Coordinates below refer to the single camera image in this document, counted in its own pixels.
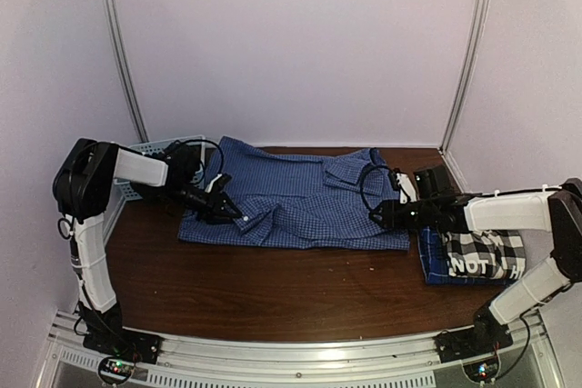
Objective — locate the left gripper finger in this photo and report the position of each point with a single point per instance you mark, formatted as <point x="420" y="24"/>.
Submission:
<point x="229" y="210"/>
<point x="213" y="219"/>

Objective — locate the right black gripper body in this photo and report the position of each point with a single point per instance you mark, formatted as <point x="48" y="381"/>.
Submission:
<point x="404" y="221"/>

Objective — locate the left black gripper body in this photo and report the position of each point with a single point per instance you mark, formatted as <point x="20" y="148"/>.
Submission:
<point x="199" y="203"/>

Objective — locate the blue small-check shirt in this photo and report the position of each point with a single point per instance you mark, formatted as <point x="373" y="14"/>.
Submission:
<point x="299" y="201"/>

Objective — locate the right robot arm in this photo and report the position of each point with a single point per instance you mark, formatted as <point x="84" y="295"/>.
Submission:
<point x="552" y="209"/>

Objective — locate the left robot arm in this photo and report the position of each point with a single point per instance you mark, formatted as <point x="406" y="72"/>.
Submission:
<point x="82" y="189"/>

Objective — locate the blue plaid folded shirt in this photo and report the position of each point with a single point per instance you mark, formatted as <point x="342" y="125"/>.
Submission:
<point x="433" y="258"/>

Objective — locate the black garment in basket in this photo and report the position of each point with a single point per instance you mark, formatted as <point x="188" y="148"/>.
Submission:
<point x="187" y="152"/>

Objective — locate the light blue plastic basket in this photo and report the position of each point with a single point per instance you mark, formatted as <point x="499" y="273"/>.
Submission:
<point x="134" y="165"/>

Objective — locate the black white plaid shirt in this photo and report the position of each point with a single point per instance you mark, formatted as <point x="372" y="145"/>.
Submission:
<point x="491" y="255"/>

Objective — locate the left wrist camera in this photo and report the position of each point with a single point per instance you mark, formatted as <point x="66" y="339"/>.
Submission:
<point x="218" y="183"/>

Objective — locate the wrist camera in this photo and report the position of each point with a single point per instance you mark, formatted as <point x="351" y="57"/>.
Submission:
<point x="218" y="183"/>
<point x="405" y="187"/>

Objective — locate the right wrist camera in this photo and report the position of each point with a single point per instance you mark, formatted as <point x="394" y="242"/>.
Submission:
<point x="405" y="187"/>

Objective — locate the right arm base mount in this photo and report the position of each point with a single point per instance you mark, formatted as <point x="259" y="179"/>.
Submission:
<point x="476" y="346"/>

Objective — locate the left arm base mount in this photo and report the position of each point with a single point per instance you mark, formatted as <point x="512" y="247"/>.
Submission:
<point x="123" y="348"/>

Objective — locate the front aluminium rail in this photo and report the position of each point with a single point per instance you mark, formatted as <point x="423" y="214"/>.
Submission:
<point x="402" y="361"/>

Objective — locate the left aluminium frame post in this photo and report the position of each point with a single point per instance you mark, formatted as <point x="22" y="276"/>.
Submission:
<point x="123" y="69"/>

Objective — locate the aluminium frame post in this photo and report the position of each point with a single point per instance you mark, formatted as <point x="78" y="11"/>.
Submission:
<point x="123" y="69"/>
<point x="475" y="34"/>

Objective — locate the right aluminium frame post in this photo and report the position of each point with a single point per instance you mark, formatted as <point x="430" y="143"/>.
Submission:
<point x="475" y="34"/>

